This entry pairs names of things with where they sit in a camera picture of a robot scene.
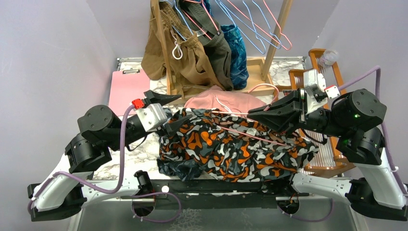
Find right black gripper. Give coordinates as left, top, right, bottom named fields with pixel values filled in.
left=246, top=87, right=348, bottom=137

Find pink wire hanger taken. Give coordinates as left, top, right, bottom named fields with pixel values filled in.
left=210, top=83, right=294, bottom=148

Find dark leaf print shorts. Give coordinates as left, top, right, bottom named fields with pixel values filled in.
left=156, top=159, right=191, bottom=180

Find orange camouflage shorts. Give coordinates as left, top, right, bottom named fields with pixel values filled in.
left=158, top=108, right=319, bottom=182

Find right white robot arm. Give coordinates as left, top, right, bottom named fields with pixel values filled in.
left=248, top=89, right=408, bottom=221

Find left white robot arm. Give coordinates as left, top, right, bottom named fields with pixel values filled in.
left=27, top=90, right=183, bottom=222

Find pink shorts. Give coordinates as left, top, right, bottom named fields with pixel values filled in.
left=184, top=86, right=266, bottom=116

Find brown hanging shorts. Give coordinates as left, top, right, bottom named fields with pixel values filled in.
left=141, top=0, right=222, bottom=97

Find blue patterned hanging shorts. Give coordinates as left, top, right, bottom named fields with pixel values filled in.
left=221, top=24, right=249, bottom=90

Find dark green hanging shorts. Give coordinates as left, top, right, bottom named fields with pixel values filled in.
left=176, top=0, right=233, bottom=90

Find wooden clothes rack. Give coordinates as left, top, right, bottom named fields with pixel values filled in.
left=162, top=0, right=281, bottom=104

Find pink clipboard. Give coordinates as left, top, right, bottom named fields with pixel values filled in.
left=108, top=69, right=150, bottom=116

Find wooden weaving loom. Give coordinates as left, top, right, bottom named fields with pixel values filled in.
left=279, top=48, right=355, bottom=178

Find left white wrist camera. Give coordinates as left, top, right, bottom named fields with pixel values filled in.
left=128, top=99, right=167, bottom=132

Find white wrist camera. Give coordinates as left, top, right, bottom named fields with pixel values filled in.
left=303, top=69, right=340, bottom=115
left=128, top=99, right=167, bottom=132

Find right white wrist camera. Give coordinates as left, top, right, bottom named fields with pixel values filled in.
left=303, top=69, right=340, bottom=115

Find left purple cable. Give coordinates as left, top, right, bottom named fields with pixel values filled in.
left=26, top=105, right=183, bottom=223

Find purple cable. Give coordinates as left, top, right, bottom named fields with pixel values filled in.
left=277, top=65, right=408, bottom=223
left=26, top=105, right=183, bottom=223

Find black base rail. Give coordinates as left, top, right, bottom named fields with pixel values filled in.
left=132, top=178, right=299, bottom=211

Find pink wire hanger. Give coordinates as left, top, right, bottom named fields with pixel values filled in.
left=183, top=0, right=293, bottom=51

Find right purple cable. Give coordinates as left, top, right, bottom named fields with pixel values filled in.
left=277, top=65, right=408, bottom=223

